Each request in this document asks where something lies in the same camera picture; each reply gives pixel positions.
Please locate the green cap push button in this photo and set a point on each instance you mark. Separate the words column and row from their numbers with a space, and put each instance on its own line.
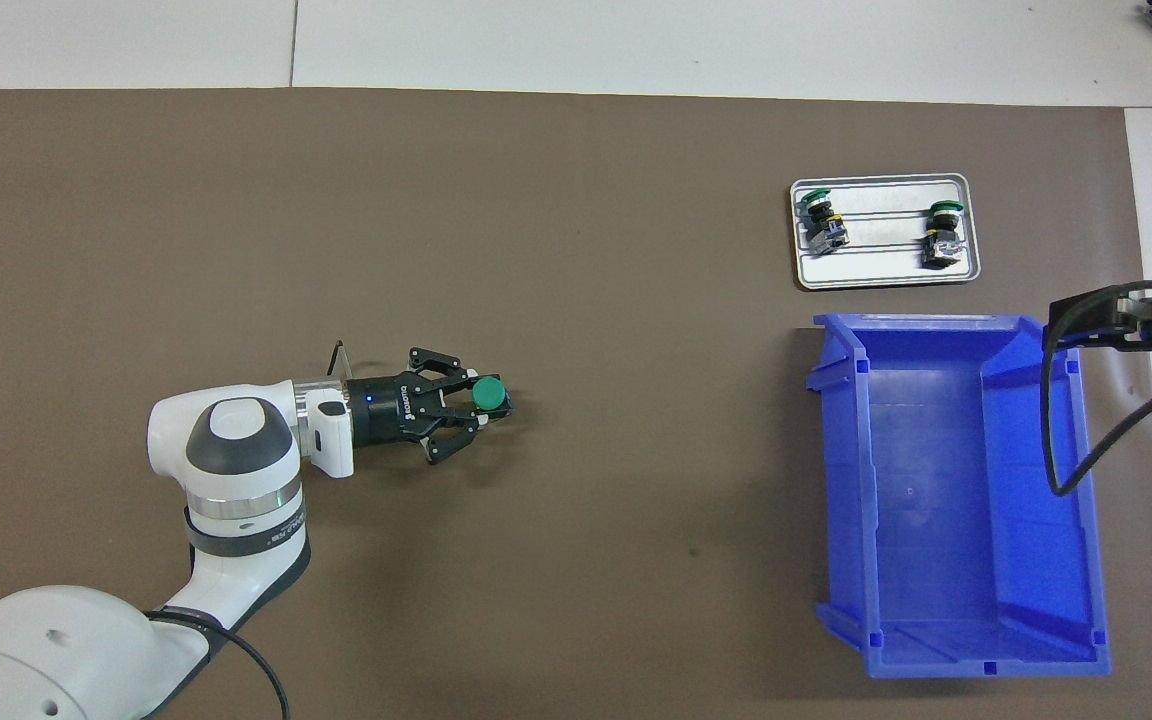
column 824, row 228
column 488, row 393
column 941, row 245

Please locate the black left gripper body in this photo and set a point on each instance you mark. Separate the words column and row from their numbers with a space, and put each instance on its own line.
column 381, row 410

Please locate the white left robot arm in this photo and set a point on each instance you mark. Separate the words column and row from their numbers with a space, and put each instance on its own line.
column 226, row 480

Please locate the grey metal tray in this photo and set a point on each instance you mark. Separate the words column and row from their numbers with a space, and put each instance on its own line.
column 886, row 265

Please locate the blue plastic storage bin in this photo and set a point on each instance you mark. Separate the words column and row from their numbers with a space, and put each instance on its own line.
column 936, row 520

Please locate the brown paper table mat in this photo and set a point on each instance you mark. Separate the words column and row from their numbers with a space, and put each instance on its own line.
column 236, row 200

